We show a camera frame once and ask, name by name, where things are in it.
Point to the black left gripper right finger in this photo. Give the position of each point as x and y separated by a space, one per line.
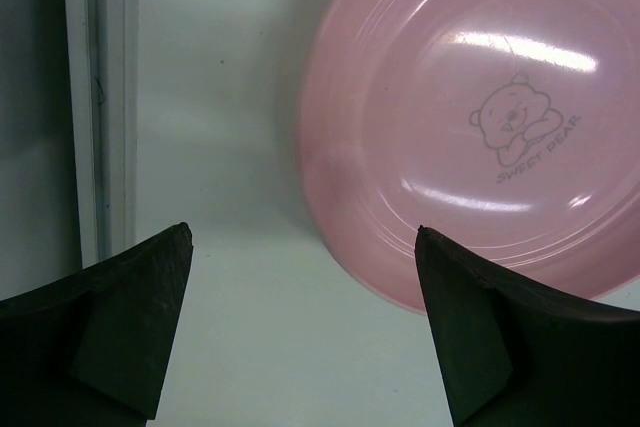
515 352

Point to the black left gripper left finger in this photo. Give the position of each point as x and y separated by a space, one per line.
93 348

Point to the pink plate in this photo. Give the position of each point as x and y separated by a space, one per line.
510 126

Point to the aluminium frame rail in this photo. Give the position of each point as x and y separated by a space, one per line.
102 37

